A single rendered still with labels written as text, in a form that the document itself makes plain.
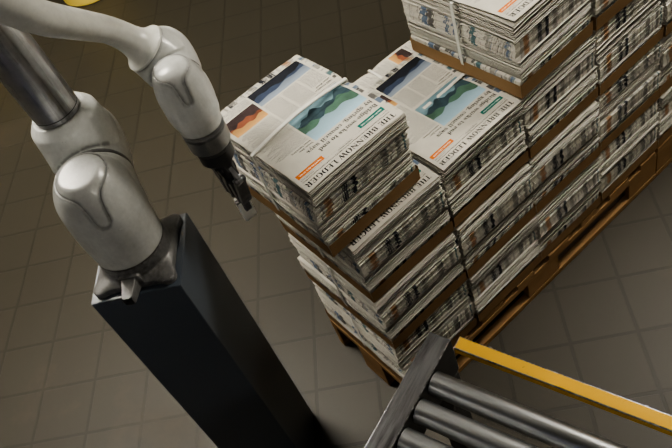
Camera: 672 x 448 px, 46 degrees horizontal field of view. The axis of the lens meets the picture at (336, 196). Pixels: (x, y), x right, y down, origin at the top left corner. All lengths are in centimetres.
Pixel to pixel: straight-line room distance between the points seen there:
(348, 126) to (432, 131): 33
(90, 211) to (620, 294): 168
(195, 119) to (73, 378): 166
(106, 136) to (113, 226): 22
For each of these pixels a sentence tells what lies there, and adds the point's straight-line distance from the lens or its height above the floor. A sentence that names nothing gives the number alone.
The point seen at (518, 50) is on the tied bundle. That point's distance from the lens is 192.
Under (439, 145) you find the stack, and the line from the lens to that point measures 194.
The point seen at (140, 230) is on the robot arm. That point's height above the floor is 113.
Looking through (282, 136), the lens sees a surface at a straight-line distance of 175.
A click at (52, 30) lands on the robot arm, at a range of 144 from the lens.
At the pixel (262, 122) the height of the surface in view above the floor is 106.
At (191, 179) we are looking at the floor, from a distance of 338.
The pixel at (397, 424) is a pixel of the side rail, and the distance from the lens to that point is 158.
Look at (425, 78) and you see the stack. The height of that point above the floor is 83.
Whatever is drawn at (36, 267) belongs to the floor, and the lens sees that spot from 346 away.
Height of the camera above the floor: 220
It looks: 46 degrees down
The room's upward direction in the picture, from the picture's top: 22 degrees counter-clockwise
